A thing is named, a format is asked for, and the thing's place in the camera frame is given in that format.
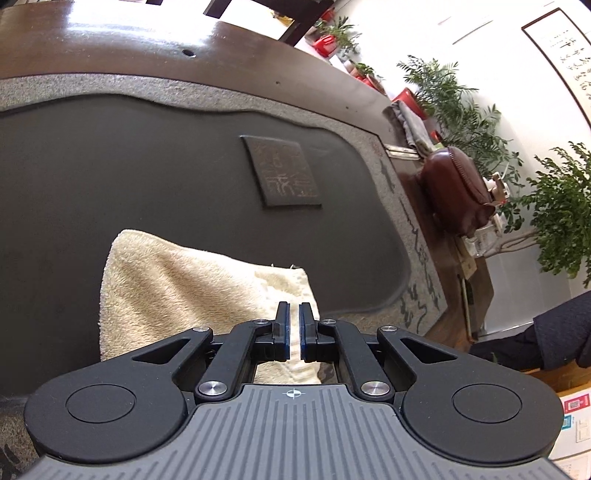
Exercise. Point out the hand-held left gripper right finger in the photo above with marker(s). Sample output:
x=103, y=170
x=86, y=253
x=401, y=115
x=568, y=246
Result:
x=302, y=332

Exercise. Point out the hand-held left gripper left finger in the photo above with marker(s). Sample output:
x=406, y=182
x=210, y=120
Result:
x=286, y=332

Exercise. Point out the cream terry towel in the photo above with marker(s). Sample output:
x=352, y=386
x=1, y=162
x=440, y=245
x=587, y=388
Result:
x=184, y=286

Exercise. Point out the person's right forearm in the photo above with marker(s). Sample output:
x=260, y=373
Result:
x=554, y=332

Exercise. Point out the small clear plastic items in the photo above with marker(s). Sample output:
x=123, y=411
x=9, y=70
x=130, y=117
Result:
x=482, y=240

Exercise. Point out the metal tea tongs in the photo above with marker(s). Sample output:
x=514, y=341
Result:
x=399, y=151

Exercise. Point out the brown clay pot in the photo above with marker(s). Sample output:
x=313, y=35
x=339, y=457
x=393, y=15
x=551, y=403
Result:
x=455, y=189

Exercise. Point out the dark stone tea tray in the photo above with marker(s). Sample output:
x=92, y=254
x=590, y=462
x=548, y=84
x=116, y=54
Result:
x=138, y=175

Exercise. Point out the grey folded cloth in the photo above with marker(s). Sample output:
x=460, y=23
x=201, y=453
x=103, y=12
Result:
x=413, y=127

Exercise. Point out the tall fern in red pot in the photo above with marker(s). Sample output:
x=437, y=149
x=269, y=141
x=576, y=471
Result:
x=461, y=120

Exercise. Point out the small potted plant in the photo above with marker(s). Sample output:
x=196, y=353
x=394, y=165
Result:
x=364, y=74

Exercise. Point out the white box with red label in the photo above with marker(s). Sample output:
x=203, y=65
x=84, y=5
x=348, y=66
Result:
x=575, y=415

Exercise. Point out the bushy green plant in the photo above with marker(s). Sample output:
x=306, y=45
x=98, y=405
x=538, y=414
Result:
x=563, y=207

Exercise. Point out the small plant in red pot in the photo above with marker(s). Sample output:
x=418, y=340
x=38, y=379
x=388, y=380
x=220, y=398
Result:
x=334, y=37

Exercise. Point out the dark wooden chair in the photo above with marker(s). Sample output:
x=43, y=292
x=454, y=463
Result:
x=272, y=11

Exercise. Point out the framed calligraphy scroll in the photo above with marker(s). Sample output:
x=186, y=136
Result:
x=568, y=60

